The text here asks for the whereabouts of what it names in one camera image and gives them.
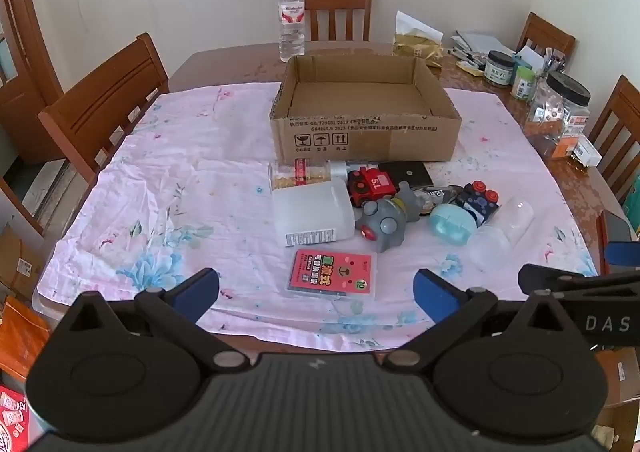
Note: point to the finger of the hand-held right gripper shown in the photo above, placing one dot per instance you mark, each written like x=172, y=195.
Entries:
x=622, y=252
x=550, y=277

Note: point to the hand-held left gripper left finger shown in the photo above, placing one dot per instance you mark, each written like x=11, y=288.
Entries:
x=197, y=292

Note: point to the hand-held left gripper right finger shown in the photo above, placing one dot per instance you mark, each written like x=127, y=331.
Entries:
x=434, y=294

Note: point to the clear plastic jar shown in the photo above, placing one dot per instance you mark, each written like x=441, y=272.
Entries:
x=502, y=232

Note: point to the teal round case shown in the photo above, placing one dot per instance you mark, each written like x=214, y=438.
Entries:
x=450, y=227

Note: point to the black toy block red caps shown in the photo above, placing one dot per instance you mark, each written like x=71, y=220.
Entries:
x=477, y=204

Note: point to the pink card case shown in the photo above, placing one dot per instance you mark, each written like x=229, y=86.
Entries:
x=330, y=274

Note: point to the white square plastic bottle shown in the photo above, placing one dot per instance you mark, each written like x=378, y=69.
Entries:
x=312, y=214

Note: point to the clear red-label spice jar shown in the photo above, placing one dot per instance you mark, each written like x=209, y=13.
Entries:
x=300, y=174

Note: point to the cardboard box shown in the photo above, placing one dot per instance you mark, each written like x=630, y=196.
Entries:
x=350, y=136
x=20, y=264
x=620, y=382

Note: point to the cardboard box on floor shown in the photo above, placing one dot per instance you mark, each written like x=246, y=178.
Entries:
x=20, y=264
x=620, y=382

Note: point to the grey toy figure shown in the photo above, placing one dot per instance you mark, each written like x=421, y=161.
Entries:
x=387, y=224

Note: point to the tape dispenser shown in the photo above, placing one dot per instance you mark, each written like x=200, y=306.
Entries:
x=440, y=194

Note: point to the pink floral cloth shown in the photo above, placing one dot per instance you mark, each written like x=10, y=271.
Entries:
x=190, y=192

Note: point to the small white box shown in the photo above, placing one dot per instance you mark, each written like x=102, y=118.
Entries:
x=587, y=152

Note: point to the black flat box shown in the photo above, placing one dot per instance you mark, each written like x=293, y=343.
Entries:
x=407, y=172

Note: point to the red toy fire truck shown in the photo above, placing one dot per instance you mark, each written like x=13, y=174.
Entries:
x=372, y=184

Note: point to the large clear jar black lid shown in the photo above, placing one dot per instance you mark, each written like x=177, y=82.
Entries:
x=555, y=116

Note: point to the green-lid small jar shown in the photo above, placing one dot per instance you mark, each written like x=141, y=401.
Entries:
x=523, y=85

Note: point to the clear pen holder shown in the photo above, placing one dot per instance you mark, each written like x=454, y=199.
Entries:
x=554, y=64

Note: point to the dark-lid glass jar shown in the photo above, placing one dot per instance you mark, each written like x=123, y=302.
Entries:
x=499, y=71

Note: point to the yellow sticky notes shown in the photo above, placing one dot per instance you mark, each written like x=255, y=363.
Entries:
x=470, y=67

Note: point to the red printed package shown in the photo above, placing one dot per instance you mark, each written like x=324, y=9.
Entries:
x=12, y=419

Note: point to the bundle of pens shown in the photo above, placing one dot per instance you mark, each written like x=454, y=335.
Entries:
x=467, y=56

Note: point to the stack of papers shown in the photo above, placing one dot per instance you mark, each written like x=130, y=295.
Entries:
x=480, y=41

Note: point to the gold tissue pack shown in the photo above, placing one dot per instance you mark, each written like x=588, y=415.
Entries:
x=417, y=47

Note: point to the clear water bottle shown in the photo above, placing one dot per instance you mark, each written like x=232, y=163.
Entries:
x=291, y=21

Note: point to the wooden door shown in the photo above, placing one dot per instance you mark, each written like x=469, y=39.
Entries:
x=20, y=56

